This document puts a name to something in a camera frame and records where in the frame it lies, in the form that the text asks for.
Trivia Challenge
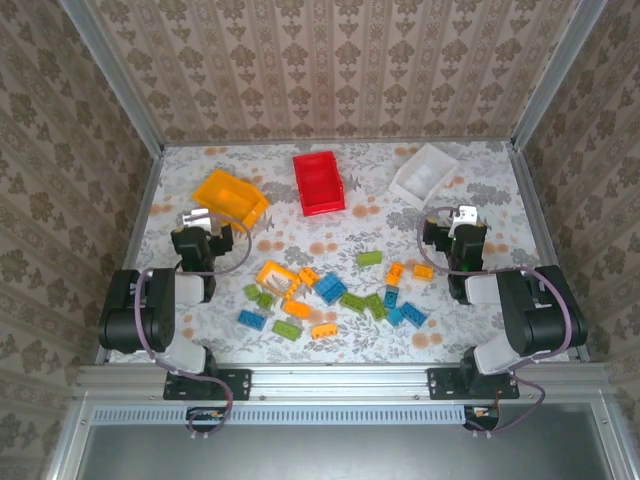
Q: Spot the aluminium frame post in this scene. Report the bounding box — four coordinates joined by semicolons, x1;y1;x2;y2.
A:
508;0;610;151
58;0;165;157

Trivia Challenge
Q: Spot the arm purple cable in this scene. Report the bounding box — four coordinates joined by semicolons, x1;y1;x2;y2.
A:
417;207;574;434
133;212;252;437

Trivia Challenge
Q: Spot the cable connector in duct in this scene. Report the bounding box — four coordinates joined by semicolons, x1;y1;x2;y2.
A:
187;407;226;434
464;405;501;432

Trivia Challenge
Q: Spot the floral table cover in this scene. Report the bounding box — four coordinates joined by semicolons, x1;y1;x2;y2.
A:
107;141;571;365

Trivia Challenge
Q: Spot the grey slotted cable duct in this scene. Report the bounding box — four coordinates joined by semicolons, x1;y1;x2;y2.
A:
92;403;467;426

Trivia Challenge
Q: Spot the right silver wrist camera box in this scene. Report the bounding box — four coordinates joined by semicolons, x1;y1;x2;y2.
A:
448;204;480;239

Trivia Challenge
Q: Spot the large blue lego brick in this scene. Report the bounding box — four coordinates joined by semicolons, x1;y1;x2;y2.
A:
314;272;348;306

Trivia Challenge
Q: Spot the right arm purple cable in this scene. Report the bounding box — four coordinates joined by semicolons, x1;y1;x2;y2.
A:
417;207;574;434

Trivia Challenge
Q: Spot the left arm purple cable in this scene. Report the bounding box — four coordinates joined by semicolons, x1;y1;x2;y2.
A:
133;212;252;437

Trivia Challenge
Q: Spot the yellow plastic bin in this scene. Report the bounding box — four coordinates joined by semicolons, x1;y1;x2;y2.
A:
192;168;270;231

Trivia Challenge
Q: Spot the red plastic bin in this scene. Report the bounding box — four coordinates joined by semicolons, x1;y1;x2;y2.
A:
292;150;347;218

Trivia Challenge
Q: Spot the grey metal panel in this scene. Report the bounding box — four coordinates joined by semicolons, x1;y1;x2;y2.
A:
74;422;619;480

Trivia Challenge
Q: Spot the orange hollow lego frame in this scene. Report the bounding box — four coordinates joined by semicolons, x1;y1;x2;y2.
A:
255;260;301;300

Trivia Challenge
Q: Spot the white plastic bin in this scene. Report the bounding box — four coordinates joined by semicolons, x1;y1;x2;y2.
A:
388;143;461;211

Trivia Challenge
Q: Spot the aluminium table side rail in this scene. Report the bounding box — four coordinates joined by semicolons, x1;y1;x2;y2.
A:
94;147;165;365
507;144;591;362

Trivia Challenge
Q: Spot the aluminium table back rail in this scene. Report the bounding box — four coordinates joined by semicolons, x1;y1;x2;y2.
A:
162;135;514;148

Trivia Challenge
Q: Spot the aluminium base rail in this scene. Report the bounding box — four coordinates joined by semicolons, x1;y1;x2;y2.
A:
74;363;621;401

